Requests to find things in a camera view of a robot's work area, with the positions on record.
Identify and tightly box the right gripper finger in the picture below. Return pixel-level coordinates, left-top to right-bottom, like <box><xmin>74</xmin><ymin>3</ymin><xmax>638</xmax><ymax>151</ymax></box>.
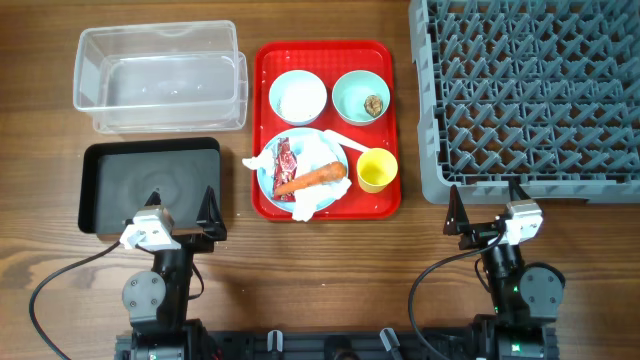
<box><xmin>508</xmin><ymin>178</ymin><xmax>530</xmax><ymax>202</ymax></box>
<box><xmin>443</xmin><ymin>185</ymin><xmax>470</xmax><ymax>235</ymax></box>

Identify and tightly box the red snack wrapper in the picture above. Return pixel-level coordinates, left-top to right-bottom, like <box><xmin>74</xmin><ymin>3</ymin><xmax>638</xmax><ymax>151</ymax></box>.
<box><xmin>273</xmin><ymin>137</ymin><xmax>297</xmax><ymax>202</ymax></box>

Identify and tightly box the yellow plastic cup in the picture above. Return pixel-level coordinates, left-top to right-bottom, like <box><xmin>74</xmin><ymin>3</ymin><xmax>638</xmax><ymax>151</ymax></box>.
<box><xmin>356</xmin><ymin>148</ymin><xmax>399</xmax><ymax>193</ymax></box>

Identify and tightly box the light blue plate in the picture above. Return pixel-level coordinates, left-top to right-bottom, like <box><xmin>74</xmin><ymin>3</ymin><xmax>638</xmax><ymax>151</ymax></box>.
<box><xmin>255</xmin><ymin>126</ymin><xmax>350</xmax><ymax>215</ymax></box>

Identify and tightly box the white napkin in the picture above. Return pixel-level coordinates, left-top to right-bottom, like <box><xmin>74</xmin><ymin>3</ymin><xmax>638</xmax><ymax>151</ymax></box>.
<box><xmin>241</xmin><ymin>132</ymin><xmax>353</xmax><ymax>223</ymax></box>

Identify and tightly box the orange carrot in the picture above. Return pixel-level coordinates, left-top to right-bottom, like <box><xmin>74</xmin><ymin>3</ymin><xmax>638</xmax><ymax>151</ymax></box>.
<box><xmin>274</xmin><ymin>161</ymin><xmax>347</xmax><ymax>197</ymax></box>

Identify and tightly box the brown walnut shell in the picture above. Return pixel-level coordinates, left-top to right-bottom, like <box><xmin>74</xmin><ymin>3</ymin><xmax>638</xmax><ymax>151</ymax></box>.
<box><xmin>364</xmin><ymin>95</ymin><xmax>384</xmax><ymax>118</ymax></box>

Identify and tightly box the white plastic spoon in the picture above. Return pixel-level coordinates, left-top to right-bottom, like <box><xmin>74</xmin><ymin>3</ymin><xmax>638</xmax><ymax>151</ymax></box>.
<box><xmin>324</xmin><ymin>130</ymin><xmax>370</xmax><ymax>153</ymax></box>

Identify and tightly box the white rice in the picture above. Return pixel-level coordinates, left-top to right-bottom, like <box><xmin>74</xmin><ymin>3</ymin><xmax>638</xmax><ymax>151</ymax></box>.
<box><xmin>278</xmin><ymin>86</ymin><xmax>320</xmax><ymax>122</ymax></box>

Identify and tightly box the light blue bowl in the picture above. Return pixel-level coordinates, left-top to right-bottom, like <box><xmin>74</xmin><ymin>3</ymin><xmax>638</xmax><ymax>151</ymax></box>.
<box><xmin>268</xmin><ymin>70</ymin><xmax>328</xmax><ymax>126</ymax></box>

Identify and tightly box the mint green bowl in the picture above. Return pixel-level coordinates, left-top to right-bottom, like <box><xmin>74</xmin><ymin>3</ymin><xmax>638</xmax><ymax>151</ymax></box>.
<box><xmin>332</xmin><ymin>70</ymin><xmax>391</xmax><ymax>126</ymax></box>

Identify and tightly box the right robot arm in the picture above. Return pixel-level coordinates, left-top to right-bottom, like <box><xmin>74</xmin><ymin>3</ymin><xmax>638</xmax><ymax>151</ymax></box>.
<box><xmin>443</xmin><ymin>180</ymin><xmax>566</xmax><ymax>360</ymax></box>

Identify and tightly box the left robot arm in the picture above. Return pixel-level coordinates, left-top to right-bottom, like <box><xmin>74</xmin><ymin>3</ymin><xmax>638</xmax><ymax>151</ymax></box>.
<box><xmin>114</xmin><ymin>187</ymin><xmax>227</xmax><ymax>360</ymax></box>

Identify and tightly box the black waste tray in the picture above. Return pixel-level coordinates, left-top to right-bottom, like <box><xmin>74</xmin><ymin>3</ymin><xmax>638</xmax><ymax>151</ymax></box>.
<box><xmin>78</xmin><ymin>137</ymin><xmax>221</xmax><ymax>235</ymax></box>

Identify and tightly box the grey dishwasher rack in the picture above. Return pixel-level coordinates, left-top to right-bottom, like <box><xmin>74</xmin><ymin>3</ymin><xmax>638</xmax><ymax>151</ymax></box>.
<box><xmin>408</xmin><ymin>0</ymin><xmax>639</xmax><ymax>204</ymax></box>

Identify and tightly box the clear plastic bin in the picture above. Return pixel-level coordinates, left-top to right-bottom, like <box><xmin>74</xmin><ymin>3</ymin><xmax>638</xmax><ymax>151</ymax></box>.
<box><xmin>73</xmin><ymin>20</ymin><xmax>249</xmax><ymax>134</ymax></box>

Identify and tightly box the red serving tray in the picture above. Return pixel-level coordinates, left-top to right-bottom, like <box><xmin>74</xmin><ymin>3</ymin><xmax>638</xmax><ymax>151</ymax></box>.
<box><xmin>252</xmin><ymin>40</ymin><xmax>402</xmax><ymax>220</ymax></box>

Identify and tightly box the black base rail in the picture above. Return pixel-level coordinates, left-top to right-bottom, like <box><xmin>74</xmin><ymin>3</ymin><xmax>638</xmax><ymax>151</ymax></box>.
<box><xmin>113</xmin><ymin>327</ymin><xmax>559</xmax><ymax>360</ymax></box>

